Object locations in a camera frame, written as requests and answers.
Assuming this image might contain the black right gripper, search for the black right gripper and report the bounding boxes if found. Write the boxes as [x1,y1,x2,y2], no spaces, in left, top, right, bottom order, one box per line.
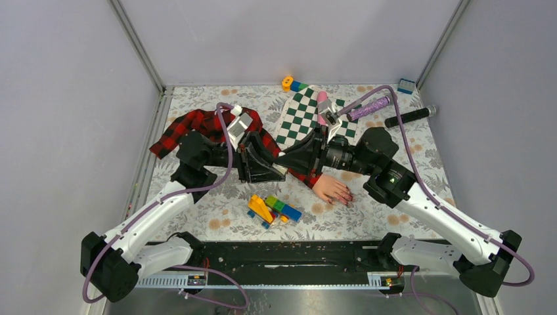
[275,123,375,178]

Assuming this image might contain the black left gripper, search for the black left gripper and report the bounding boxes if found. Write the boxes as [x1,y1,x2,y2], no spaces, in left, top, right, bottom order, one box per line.
[204,131,288,183]

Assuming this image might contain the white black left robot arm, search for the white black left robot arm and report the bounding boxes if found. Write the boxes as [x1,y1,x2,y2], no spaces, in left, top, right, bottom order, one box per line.
[80,131,287,304]

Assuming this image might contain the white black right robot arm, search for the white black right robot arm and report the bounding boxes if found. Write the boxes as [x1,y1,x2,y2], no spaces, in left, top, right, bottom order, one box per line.
[276,127,522,297]

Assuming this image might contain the mannequin hand with red nails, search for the mannequin hand with red nails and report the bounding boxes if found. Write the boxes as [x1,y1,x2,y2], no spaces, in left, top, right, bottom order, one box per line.
[312,174,353,205]

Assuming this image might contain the green white checkered board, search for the green white checkered board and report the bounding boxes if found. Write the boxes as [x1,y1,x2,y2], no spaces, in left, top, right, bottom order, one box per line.
[274,85,361,149]

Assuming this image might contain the yellow toy block ramp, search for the yellow toy block ramp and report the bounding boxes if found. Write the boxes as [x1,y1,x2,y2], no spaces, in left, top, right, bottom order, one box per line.
[247,195,277,230]

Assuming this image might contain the red black plaid shirt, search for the red black plaid shirt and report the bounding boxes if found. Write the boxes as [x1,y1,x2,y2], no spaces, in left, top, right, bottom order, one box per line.
[150,102,319,193]

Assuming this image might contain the pink toy microphone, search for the pink toy microphone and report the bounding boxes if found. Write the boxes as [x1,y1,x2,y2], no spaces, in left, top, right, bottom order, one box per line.
[316,91,328,125]

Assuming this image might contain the green blue toy bricks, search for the green blue toy bricks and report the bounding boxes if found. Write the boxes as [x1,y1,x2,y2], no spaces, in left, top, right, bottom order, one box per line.
[264,196,302,222]

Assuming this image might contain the floral patterned table mat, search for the floral patterned table mat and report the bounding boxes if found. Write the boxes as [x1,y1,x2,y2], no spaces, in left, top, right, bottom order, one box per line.
[147,85,455,242]

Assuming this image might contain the orange blue green block stack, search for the orange blue green block stack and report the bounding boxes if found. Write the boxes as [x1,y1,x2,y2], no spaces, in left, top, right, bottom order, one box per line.
[281,76,309,92]

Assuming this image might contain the purple glitter toy microphone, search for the purple glitter toy microphone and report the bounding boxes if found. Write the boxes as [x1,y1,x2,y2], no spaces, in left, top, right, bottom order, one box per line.
[347,96,391,121]

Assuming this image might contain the black toy microphone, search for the black toy microphone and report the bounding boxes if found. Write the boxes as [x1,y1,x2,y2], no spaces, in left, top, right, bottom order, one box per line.
[384,106,437,128]

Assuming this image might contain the blue toy brick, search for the blue toy brick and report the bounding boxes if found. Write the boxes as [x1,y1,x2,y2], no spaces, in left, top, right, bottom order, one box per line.
[397,78,416,95]

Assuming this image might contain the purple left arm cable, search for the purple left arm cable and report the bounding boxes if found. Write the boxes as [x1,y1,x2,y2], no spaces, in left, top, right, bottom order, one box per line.
[81,102,238,305]

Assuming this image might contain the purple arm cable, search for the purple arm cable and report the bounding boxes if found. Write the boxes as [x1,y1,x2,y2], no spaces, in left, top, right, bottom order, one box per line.
[81,102,238,305]
[337,85,536,288]

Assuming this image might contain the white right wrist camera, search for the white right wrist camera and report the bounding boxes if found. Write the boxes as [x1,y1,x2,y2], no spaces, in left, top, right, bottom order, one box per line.
[317,98,344,141]

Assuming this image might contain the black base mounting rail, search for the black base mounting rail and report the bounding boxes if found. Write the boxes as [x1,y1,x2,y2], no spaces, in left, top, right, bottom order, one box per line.
[163,231,436,287]

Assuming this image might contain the grey slotted cable duct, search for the grey slotted cable duct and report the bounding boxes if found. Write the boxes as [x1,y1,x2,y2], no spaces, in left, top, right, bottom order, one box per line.
[136,269,405,290]

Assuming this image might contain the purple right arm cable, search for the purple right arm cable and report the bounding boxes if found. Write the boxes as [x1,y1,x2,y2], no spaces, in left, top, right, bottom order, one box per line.
[337,85,536,288]

